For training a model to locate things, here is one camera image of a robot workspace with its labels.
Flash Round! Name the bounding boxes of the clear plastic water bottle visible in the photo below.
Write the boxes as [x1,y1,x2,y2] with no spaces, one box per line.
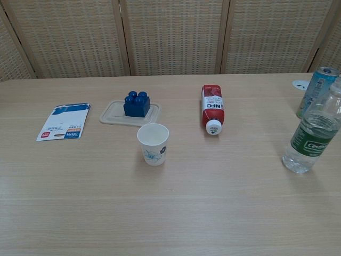
[281,76,341,174]

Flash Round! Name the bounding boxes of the white paper cup blue flower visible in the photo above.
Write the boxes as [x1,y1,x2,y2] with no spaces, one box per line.
[136,123,170,166]

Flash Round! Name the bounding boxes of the red NFC juice bottle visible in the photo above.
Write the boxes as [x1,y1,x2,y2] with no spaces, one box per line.
[201,84,226,137]

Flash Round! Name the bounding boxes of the blue building block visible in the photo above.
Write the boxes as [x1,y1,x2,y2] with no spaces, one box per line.
[123,91,151,118]

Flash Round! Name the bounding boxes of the woven bamboo folding screen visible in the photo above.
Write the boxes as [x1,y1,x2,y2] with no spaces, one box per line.
[0,0,341,83]

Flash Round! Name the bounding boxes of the white blue packaging card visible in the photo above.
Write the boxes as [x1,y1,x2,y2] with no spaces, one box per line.
[36,103,91,142]

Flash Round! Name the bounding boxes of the light blue drink can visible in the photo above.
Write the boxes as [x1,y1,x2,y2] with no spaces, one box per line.
[295,66,340,119]

